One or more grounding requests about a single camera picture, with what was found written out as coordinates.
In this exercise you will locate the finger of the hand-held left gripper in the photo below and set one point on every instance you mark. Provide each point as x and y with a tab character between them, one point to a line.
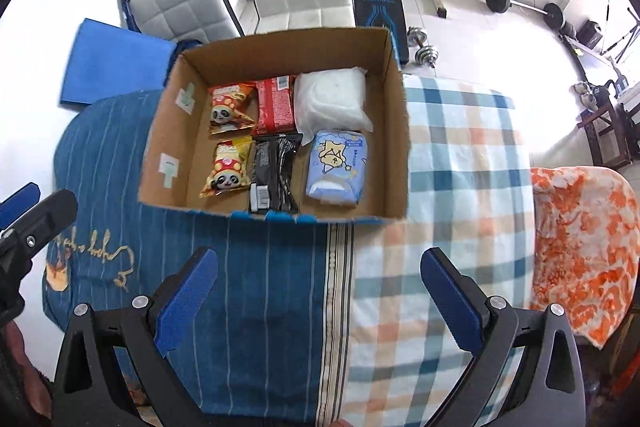
17	204
47	213

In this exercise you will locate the plaid bed sheet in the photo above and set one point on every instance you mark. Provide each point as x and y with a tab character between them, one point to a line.
450	167

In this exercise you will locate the chrome dumbbell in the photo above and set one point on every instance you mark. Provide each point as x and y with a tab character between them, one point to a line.
416	34
428	56

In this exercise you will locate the dark wooden chair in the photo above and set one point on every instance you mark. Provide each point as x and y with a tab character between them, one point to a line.
600	127

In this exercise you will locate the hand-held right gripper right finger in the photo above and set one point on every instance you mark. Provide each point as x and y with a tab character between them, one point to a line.
450	302

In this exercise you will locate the orange panda snack packet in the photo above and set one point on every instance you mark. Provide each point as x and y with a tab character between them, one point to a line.
230	107

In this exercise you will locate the yellow panda snack packet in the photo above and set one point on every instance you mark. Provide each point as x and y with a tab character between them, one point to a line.
225	167

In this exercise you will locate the red snack packet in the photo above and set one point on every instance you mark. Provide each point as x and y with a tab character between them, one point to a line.
275	107

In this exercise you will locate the black plastic packet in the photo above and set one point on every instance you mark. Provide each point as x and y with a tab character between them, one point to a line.
275	172

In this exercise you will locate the white plastic bag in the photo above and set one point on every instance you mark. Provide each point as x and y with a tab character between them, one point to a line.
330	99

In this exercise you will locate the folded blue frame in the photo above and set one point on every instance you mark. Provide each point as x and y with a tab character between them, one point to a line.
125	2

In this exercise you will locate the small black case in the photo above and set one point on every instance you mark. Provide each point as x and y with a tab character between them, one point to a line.
590	35

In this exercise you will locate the blue foam mat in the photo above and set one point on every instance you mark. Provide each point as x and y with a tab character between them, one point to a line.
115	62

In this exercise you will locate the cardboard box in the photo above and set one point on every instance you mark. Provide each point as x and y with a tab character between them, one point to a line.
170	132

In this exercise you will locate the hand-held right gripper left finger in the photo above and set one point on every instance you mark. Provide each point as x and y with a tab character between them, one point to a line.
187	302

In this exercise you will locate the blue striped quilt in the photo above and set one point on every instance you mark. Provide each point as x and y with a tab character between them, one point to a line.
265	307

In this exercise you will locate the orange floral blanket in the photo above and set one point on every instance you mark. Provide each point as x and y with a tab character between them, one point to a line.
585	237

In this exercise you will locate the light blue tissue pack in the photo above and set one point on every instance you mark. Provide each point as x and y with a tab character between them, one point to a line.
335	167

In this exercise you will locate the black metal stand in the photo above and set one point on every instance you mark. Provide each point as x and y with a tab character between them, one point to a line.
622	39

